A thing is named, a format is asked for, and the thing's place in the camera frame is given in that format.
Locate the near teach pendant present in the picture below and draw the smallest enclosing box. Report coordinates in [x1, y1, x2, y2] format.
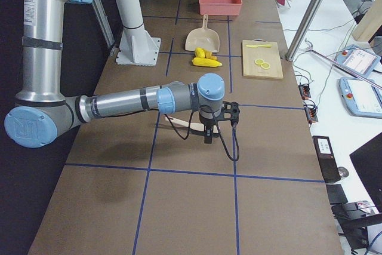
[338, 77, 381, 119]

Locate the near lemon slice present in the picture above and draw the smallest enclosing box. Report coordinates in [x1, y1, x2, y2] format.
[260, 62, 270, 69]

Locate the bamboo cutting board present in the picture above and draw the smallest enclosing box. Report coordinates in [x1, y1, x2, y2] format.
[242, 40, 284, 80]

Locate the yellow plastic toy knife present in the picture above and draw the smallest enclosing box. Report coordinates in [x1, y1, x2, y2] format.
[245, 44, 272, 48]

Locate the teach pendant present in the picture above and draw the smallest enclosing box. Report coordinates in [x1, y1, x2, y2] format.
[338, 77, 381, 119]
[335, 45, 381, 77]

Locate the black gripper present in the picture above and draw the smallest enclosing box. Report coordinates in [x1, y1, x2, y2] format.
[199, 111, 220, 144]

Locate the beige hand brush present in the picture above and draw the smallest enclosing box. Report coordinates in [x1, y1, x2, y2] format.
[165, 116, 204, 134]

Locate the far teach pendant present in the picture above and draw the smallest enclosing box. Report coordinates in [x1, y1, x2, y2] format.
[335, 45, 381, 77]

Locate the pink plastic bin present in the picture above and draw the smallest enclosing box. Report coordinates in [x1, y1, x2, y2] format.
[199, 0, 242, 16]

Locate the metal rod with hook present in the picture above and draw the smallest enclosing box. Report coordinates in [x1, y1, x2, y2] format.
[305, 39, 381, 90]

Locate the black monitor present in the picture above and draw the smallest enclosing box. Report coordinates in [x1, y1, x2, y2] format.
[350, 137, 381, 212]

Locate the yellow toy corn cob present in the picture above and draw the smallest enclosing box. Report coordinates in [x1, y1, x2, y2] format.
[192, 57, 222, 67]

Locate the aluminium frame post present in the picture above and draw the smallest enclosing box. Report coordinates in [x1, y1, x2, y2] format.
[285, 0, 323, 61]

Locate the beige plastic dustpan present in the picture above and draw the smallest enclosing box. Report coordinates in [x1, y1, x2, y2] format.
[184, 14, 220, 53]

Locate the near orange terminal block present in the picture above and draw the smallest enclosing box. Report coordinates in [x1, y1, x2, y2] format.
[304, 103, 318, 124]

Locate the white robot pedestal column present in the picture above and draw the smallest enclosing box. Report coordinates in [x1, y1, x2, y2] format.
[116, 0, 161, 66]

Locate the black box with label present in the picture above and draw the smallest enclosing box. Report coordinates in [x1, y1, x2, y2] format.
[312, 136, 341, 183]

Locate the far orange terminal block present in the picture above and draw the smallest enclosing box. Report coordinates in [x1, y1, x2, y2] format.
[298, 84, 311, 100]

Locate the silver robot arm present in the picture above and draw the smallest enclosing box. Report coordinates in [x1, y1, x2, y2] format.
[4, 0, 224, 148]

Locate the orange terminal block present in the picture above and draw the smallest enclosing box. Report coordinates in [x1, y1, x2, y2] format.
[304, 103, 318, 124]
[298, 84, 311, 100]

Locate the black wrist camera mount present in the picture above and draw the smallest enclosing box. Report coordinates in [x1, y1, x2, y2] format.
[217, 101, 240, 128]

